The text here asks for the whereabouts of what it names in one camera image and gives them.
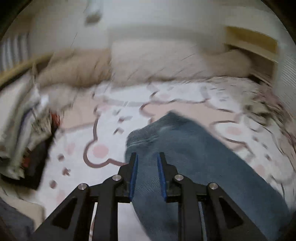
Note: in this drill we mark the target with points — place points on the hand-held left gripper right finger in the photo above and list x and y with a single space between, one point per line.
161 178

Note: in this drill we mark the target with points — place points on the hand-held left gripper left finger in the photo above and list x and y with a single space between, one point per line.
133 178

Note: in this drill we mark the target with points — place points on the blue denim jeans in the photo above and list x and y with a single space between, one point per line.
196 150

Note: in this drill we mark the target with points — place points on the dark folded clothes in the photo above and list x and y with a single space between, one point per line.
38 160

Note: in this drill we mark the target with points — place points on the stack of folded light clothes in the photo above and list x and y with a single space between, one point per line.
18 120

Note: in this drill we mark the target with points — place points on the printed bear blanket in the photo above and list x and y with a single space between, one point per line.
111 111

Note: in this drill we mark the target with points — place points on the small textured beige cushion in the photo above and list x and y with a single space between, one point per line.
60 95

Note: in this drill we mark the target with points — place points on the beige textured pillow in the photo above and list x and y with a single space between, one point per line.
157 62

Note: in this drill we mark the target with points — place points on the black and white printed garment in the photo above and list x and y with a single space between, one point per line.
259 106

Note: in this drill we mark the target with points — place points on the tan pillow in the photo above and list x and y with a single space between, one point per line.
76 67

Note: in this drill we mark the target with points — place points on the grey folded cloth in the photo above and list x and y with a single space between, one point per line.
13 220

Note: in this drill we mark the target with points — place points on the white slatted shutter door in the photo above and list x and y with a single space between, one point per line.
285 69

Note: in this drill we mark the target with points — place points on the grey curtain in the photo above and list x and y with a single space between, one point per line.
13 51

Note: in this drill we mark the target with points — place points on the wooden bedside rail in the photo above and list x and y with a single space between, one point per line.
23 66

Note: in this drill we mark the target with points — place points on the wooden wall shelf niche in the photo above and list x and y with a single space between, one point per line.
252 46

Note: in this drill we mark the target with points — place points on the white wall-mounted device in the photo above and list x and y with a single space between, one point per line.
92 11

